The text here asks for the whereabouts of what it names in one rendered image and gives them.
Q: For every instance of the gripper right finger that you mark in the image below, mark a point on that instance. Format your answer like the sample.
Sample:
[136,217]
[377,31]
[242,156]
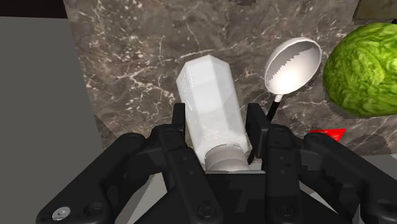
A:
[280,167]

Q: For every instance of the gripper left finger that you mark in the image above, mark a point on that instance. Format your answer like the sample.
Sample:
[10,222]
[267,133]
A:
[183,173]

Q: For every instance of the white salt shaker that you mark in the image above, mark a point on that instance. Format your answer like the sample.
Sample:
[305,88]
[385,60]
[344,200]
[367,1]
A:
[211,102]

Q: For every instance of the red flat object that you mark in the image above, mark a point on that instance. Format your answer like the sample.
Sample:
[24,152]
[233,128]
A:
[332,133]

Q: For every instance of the green lettuce head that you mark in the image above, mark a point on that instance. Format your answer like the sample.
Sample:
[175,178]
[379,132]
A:
[363,71]

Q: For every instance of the olive flat object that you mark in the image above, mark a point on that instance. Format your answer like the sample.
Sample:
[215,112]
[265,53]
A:
[377,9]

